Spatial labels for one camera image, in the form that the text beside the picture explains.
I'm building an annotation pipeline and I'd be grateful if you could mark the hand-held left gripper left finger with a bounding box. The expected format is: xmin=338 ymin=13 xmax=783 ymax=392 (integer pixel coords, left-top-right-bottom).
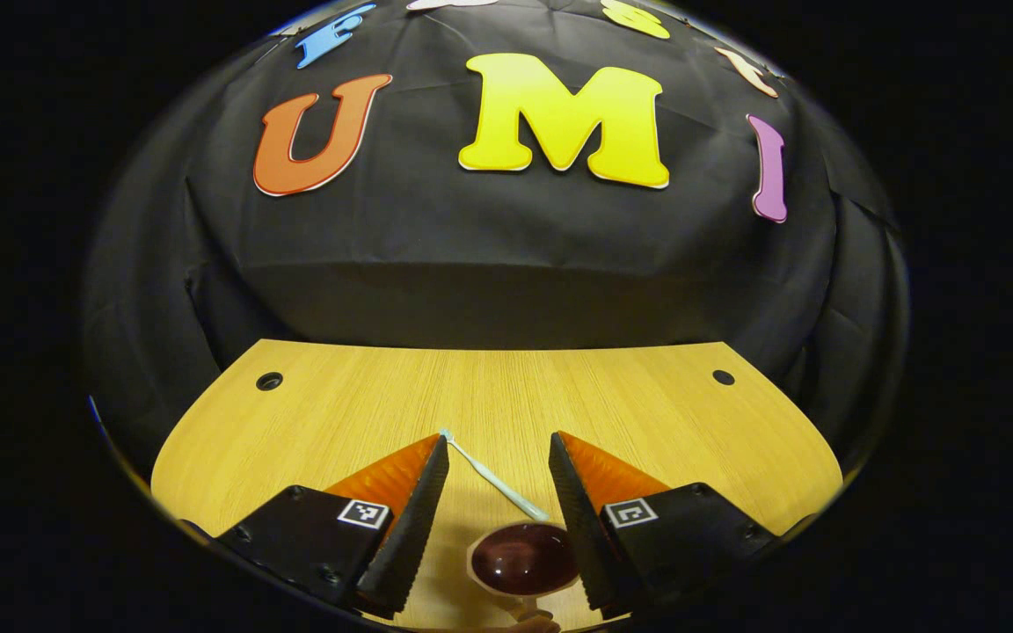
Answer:
xmin=216 ymin=433 xmax=451 ymax=616

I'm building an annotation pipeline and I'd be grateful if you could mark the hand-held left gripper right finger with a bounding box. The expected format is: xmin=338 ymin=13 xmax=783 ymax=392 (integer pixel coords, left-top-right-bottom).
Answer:
xmin=548 ymin=431 xmax=778 ymax=619

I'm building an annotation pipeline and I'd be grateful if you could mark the beige cup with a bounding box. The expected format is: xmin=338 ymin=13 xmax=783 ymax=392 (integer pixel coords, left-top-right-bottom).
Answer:
xmin=467 ymin=520 xmax=582 ymax=621

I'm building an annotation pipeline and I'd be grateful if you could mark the white toothbrush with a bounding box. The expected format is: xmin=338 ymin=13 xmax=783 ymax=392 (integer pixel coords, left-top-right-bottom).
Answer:
xmin=439 ymin=428 xmax=551 ymax=524

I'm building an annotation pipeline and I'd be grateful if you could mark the wooden desktop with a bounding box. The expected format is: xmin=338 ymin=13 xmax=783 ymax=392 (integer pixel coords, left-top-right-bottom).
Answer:
xmin=150 ymin=338 xmax=844 ymax=632

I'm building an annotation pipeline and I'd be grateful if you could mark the black backdrop cloth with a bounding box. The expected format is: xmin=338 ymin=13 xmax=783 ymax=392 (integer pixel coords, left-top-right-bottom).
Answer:
xmin=83 ymin=0 xmax=910 ymax=476

